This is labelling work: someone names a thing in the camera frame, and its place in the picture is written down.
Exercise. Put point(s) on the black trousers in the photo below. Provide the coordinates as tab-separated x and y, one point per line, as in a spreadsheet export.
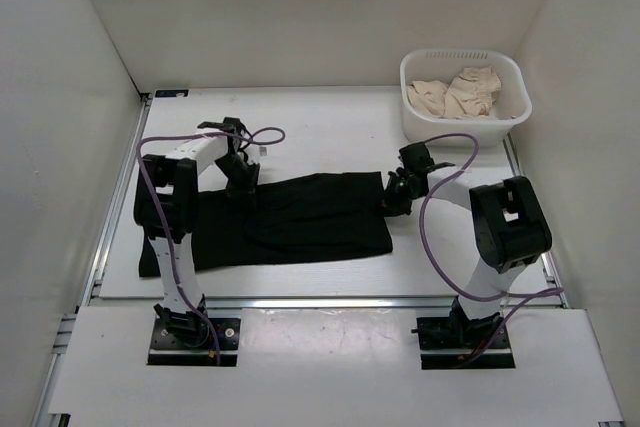
322	217

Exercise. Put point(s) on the aluminium frame rail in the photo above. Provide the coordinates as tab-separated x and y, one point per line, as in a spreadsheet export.
93	275

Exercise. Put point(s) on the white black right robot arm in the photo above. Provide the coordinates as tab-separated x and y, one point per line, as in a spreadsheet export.
510	229

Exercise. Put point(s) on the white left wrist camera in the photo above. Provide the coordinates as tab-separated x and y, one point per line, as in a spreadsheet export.
256	153

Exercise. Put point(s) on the white plastic basket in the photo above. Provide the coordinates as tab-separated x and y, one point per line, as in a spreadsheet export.
443	65

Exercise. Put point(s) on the beige trousers in basket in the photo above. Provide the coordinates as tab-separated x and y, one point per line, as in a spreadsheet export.
471	95

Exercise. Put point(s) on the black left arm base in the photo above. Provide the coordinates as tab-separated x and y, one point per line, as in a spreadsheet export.
185	340

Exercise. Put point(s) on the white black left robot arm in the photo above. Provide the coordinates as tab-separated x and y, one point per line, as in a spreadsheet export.
166	207

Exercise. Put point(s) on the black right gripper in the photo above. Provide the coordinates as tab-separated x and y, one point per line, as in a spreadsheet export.
390	204

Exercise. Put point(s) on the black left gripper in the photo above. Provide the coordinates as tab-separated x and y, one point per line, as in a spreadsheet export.
249	184

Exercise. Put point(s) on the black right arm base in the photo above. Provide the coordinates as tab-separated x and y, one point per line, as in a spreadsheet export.
455	342

